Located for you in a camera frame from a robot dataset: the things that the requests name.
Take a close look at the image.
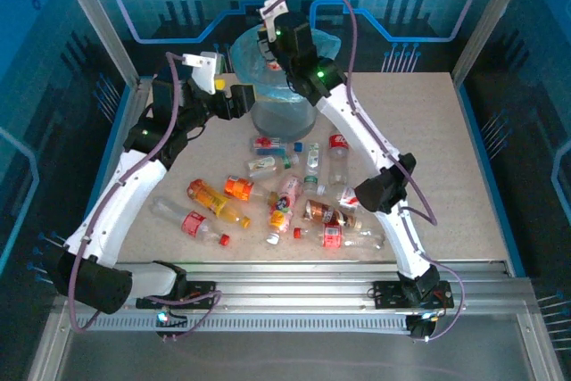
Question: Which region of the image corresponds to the clear bottle blue cap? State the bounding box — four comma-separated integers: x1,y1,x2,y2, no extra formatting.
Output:
252,135,305,153

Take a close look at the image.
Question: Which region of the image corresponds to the green label water bottle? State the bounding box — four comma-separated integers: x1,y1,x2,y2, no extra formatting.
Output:
303,143,327,195

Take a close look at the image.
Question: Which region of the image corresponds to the orange juice bottle yellow label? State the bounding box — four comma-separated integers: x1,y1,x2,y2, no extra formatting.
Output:
186,178,252,229

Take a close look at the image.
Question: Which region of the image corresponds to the cola bottle red label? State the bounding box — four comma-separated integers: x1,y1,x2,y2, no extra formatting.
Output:
328,132,351,186

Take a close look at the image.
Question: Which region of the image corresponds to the brown label tea bottle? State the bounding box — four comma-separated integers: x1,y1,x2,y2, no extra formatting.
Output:
302,198,363,231

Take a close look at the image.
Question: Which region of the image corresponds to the clear bottle red white label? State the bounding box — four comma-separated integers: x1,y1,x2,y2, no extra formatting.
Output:
334,185,368,213

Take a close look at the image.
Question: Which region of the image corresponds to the long clear bottle red label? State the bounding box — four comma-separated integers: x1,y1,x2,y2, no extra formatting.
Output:
293,223,386,251

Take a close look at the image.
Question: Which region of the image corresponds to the blue plastic bin liner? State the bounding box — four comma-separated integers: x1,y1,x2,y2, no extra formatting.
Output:
230,26,343,104

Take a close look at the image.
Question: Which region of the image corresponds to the metal mesh waste bin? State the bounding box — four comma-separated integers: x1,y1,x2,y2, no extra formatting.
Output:
248,86,319,141

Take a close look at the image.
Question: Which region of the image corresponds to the clear bottle green cap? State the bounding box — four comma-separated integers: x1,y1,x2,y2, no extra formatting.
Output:
246,153,300,180

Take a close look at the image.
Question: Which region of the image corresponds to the black controller board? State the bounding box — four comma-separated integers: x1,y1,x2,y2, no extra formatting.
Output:
153,309,188,338
406,314,441,341

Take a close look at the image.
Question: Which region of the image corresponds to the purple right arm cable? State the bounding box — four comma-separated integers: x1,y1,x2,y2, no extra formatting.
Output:
262,0,466,343

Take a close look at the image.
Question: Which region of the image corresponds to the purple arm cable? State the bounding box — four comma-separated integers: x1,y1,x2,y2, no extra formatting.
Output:
262,0,466,343
66,51,223,343

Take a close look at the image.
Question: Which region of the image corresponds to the aluminium frame post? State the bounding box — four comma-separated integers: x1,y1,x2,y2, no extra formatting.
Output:
47,0,145,90
450,0,539,84

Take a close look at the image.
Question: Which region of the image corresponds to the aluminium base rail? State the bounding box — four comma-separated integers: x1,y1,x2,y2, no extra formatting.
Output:
55,260,534,315

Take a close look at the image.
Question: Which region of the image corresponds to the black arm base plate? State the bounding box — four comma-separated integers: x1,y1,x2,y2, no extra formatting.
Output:
135,280,219,311
371,280,455,311

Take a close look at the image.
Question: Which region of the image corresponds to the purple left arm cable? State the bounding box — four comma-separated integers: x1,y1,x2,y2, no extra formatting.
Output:
66,51,223,343

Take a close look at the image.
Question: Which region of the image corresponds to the grey slotted cable duct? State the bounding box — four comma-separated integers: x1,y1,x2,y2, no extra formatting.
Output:
73,311,416,334

